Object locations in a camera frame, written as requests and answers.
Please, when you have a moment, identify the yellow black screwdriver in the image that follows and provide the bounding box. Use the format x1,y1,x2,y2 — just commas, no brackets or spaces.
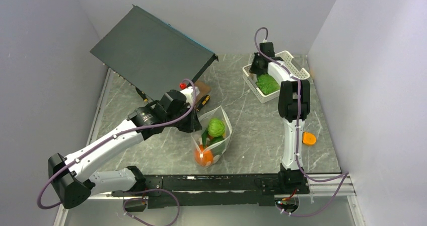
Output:
196,95,210,111
135,88,149,103

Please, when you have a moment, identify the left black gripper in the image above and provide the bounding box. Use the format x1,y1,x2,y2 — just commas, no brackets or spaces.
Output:
165,103,202,133

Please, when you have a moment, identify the dark green avocado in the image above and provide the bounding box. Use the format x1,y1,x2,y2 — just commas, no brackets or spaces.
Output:
209,136,225,154

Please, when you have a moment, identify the white plastic basket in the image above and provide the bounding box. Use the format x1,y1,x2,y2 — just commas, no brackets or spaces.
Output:
242,50,311,104

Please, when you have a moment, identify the brown wooden board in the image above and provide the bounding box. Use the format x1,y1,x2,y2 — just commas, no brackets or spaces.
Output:
195,80,211,103

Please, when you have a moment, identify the dark grey server chassis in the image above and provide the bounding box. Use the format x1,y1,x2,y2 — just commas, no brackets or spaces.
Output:
90,6,218,100

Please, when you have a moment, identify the green lettuce head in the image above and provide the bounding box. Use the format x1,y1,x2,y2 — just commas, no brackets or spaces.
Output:
256,74,280,96

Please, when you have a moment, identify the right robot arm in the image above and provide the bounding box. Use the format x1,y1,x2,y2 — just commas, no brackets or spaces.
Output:
249,41,311,193

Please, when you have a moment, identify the green chili pepper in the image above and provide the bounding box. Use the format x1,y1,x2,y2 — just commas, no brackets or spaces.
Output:
201,129,208,148

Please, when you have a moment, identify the green lime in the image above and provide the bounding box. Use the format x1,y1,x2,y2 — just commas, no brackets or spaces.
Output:
207,118,226,138

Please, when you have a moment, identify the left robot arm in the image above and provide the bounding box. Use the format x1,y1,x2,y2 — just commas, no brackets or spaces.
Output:
48,87,202,209

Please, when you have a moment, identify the orange tangerine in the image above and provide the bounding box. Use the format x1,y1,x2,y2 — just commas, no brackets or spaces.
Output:
194,144,214,167

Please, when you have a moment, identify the yellow black screwdriver right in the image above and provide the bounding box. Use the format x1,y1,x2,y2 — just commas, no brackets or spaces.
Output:
196,95,210,111

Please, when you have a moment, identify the clear zip top bag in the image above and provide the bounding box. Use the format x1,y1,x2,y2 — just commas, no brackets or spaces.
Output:
191,106,233,167

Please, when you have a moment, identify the yellow black screwdriver left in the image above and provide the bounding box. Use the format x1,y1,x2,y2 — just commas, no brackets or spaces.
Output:
135,88,149,103

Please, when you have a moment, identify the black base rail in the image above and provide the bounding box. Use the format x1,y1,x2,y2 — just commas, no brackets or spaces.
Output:
111,174,351,209

